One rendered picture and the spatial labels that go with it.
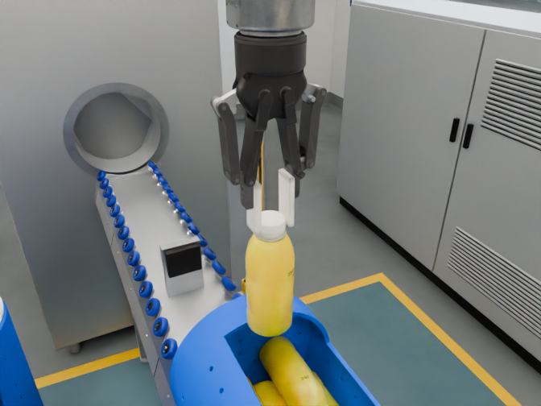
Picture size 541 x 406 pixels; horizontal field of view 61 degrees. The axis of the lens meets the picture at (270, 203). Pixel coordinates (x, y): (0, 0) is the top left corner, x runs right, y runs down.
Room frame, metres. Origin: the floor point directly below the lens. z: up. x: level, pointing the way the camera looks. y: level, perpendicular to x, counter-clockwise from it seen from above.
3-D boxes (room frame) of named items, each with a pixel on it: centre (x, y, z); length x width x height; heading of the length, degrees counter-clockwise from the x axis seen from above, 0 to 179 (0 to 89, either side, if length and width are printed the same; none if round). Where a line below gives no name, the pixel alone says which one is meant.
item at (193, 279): (0.96, 0.23, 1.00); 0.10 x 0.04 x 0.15; 116
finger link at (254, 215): (0.48, 0.02, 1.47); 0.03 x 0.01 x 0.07; 26
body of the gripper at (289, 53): (0.49, 0.00, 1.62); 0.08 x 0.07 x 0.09; 116
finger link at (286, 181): (0.50, -0.02, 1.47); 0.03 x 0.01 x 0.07; 26
